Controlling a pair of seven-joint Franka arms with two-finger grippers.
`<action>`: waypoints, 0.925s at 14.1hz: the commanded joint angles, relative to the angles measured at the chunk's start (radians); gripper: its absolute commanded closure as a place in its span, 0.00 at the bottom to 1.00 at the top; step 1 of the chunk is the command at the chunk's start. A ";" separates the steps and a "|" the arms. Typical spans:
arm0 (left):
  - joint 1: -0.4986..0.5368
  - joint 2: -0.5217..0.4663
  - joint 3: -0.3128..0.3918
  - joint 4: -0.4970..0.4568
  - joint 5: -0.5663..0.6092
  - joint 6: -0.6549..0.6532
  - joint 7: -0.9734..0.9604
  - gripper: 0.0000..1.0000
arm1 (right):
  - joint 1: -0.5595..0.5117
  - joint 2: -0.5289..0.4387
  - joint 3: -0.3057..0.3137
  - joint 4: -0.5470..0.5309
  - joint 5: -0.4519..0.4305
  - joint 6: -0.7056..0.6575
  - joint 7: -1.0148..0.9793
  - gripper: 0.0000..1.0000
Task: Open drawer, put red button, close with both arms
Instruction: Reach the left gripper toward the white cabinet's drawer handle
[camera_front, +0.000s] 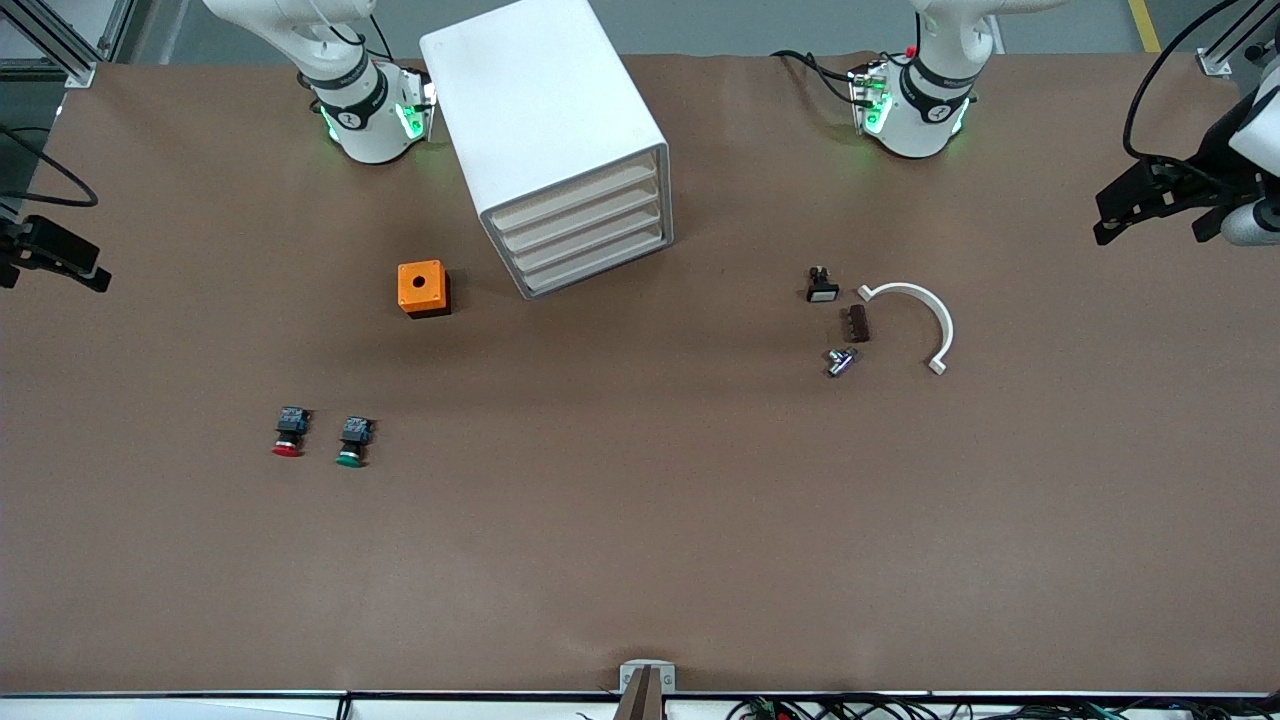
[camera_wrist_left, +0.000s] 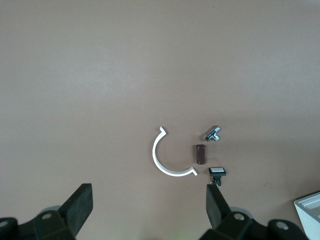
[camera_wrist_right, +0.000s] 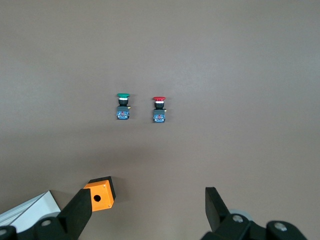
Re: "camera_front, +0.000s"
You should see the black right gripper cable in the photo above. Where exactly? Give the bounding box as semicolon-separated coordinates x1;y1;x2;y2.
0;128;98;208

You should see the orange box with hole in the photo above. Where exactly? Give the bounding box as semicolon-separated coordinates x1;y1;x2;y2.
397;260;451;319

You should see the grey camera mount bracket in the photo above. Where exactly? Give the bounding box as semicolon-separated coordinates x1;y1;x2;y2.
618;660;677;720

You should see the cable bundle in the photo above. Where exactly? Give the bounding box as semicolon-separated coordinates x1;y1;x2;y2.
725;693;1280;720

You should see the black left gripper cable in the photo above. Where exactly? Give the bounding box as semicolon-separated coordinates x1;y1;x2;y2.
1123;0;1241;166

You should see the white curved bracket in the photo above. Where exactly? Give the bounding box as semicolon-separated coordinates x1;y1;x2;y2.
857;282;955;376

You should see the white drawer cabinet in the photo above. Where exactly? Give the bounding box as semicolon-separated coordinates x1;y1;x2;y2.
418;0;675;301

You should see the white table edge rail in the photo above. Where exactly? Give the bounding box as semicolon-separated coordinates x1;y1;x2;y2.
0;690;1280;720

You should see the beige cabinet drawer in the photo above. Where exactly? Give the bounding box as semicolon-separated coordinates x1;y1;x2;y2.
517;225;667;294
507;205;664;274
490;160;661;233
497;183;662;254

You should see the aluminium frame profile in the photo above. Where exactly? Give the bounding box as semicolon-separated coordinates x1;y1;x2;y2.
0;0;136;89
1198;0;1280;78

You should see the red push button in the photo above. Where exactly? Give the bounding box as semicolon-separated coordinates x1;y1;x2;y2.
272;405;313;459

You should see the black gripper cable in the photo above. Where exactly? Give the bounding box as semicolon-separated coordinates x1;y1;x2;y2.
1123;0;1241;166
0;128;98;208

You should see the green push button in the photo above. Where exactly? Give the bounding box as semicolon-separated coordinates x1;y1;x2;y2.
334;416;375;469

